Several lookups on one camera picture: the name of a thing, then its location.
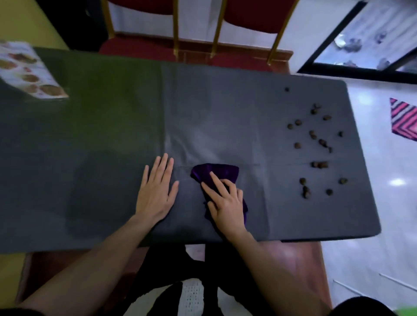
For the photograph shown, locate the red chair with gold frame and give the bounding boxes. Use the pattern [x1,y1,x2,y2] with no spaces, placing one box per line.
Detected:
[208,0,301,73]
[99,0,180,63]

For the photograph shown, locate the dark grey table cloth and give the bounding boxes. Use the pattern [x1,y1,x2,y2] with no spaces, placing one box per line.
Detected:
[0,47,382,255]

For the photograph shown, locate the person's right hand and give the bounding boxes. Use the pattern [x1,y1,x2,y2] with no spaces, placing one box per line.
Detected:
[201,171,249,242]

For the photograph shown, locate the person's left hand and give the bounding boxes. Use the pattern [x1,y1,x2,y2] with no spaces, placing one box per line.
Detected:
[135,153,180,225]

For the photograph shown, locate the person's black white clothing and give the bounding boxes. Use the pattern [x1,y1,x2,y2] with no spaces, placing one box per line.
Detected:
[122,244,272,316]

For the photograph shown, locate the person's right forearm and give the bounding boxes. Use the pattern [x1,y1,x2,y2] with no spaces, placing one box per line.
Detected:
[223,228,330,316]

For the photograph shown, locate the thin white stick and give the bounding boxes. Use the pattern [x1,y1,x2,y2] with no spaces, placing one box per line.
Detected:
[379,273,417,292]

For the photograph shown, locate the purple cloth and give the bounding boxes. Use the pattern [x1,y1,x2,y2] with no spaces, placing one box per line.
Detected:
[190,163,249,229]

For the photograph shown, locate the food picture menu card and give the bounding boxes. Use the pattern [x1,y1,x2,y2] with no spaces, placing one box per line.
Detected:
[0,40,70,100]

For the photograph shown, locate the pink striped floor mat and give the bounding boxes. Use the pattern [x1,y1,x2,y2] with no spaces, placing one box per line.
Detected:
[389,97,417,142]

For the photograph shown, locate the person's left forearm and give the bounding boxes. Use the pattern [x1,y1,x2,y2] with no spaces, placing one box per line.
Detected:
[18,213,160,316]

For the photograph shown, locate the scattered brown nuts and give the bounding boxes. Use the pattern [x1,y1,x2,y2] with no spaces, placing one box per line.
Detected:
[284,86,349,200]

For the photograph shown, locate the black framed glass door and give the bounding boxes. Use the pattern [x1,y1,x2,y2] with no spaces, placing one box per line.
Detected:
[296,0,417,86]

